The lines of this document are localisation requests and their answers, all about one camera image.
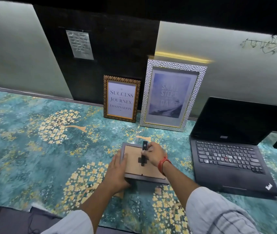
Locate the person's right hand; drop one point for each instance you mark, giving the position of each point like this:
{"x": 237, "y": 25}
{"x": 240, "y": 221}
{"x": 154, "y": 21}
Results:
{"x": 156, "y": 155}

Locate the person's left hand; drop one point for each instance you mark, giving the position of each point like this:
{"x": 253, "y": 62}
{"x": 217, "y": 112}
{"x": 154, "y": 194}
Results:
{"x": 115, "y": 176}

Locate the person's left thumb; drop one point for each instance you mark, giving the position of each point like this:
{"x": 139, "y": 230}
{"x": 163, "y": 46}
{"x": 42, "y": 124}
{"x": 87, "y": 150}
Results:
{"x": 118, "y": 157}

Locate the person's right thumb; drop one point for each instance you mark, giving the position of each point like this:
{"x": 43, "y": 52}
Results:
{"x": 146, "y": 160}

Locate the small grey photo frame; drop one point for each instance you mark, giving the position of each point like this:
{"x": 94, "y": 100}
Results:
{"x": 134, "y": 165}

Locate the person's left forearm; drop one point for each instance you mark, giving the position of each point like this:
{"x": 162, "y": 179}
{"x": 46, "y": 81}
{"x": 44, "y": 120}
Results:
{"x": 92, "y": 212}

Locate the person's right forearm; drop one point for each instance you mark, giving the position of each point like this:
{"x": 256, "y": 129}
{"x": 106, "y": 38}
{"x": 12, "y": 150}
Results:
{"x": 201, "y": 207}

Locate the red thread wristband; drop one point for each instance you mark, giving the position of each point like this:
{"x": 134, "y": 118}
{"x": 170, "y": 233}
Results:
{"x": 164, "y": 165}

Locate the teal floral table cloth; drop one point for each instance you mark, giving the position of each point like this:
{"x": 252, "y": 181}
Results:
{"x": 43, "y": 148}

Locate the black laptop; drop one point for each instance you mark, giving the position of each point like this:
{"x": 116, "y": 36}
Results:
{"x": 228, "y": 148}

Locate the silver embossed paper sheet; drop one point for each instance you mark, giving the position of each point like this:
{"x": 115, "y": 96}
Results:
{"x": 80, "y": 45}

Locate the black gold ornate picture frame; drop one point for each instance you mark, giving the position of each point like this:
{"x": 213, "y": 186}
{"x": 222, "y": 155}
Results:
{"x": 121, "y": 99}

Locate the silver hammered picture frame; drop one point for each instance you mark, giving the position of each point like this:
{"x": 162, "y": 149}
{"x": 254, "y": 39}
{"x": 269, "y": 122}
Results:
{"x": 171, "y": 95}

